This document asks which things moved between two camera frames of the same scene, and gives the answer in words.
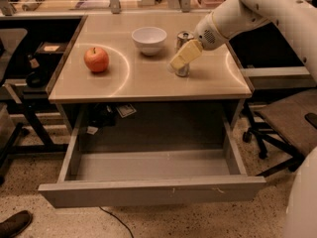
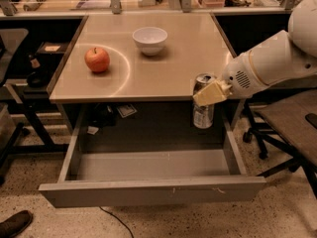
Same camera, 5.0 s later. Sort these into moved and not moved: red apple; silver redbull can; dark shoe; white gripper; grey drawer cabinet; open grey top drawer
Moved: white gripper; silver redbull can
Not moved: open grey top drawer; red apple; grey drawer cabinet; dark shoe
